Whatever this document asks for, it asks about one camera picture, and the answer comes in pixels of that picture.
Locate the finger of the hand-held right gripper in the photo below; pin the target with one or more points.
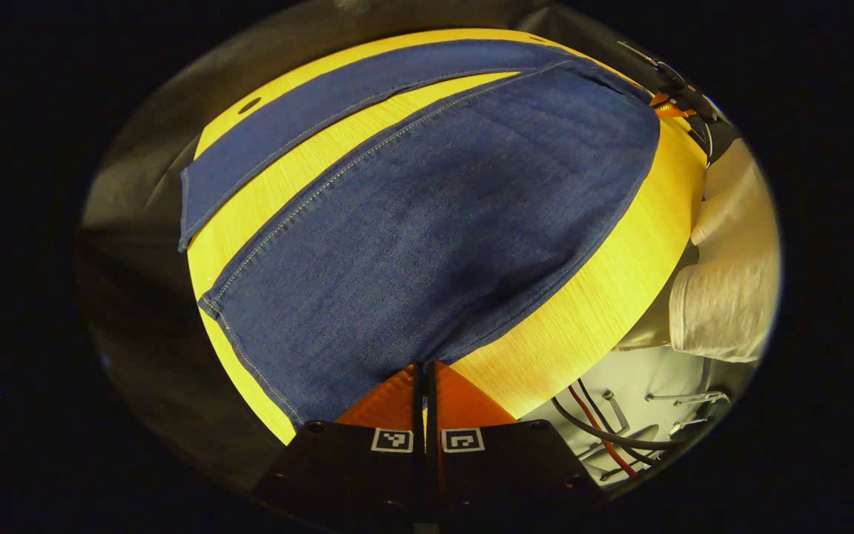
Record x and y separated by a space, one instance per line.
670 108

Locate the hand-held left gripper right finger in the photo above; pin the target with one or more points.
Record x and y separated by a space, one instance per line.
501 467

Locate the blue denim jeans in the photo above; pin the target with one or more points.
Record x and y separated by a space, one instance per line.
427 245

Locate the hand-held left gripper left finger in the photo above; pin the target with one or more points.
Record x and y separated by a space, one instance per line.
353 467

